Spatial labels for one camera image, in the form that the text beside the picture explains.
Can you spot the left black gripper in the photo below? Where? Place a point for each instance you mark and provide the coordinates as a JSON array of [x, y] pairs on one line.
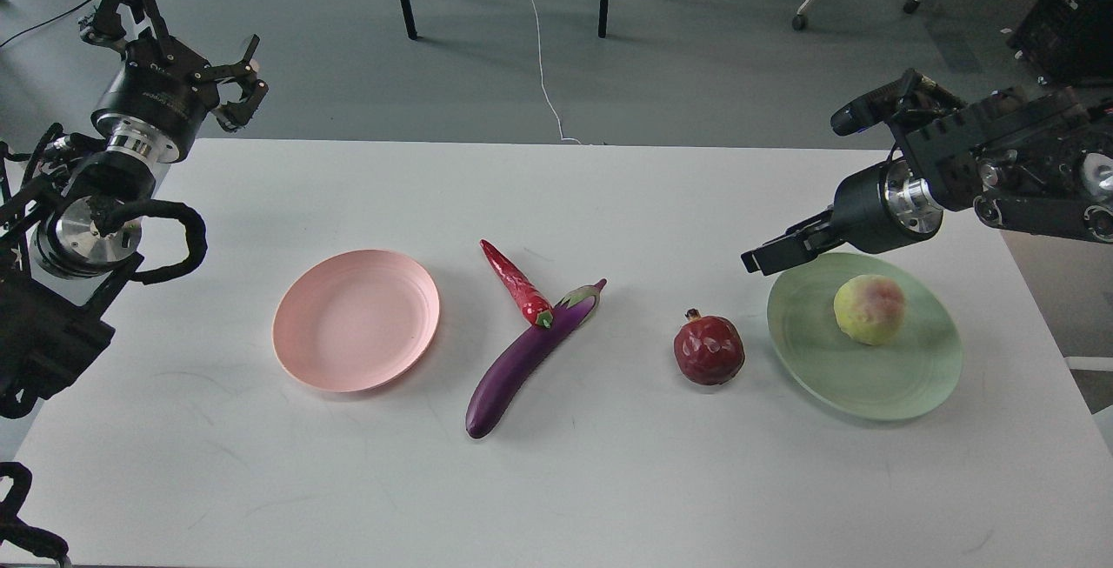
[[153, 108]]

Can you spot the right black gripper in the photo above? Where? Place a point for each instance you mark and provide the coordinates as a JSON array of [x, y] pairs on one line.
[[879, 209]]

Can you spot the yellow green peach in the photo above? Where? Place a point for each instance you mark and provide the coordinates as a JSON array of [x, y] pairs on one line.
[[870, 309]]

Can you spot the red pomegranate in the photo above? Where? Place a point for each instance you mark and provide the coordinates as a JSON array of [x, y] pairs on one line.
[[708, 349]]

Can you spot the red chili pepper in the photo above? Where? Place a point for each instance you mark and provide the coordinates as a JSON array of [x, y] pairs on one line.
[[533, 306]]

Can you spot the purple eggplant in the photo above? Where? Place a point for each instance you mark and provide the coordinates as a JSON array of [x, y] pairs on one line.
[[515, 365]]

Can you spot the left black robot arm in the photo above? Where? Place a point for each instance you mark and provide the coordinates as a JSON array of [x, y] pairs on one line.
[[85, 221]]

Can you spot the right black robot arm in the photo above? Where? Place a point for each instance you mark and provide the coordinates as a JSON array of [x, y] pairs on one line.
[[1027, 164]]

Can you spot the green plate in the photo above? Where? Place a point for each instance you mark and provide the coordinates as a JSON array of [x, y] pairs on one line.
[[903, 379]]

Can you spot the pink plate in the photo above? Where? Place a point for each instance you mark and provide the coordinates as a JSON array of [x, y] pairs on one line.
[[356, 321]]

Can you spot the black equipment box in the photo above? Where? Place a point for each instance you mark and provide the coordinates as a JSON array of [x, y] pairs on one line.
[[1067, 41]]

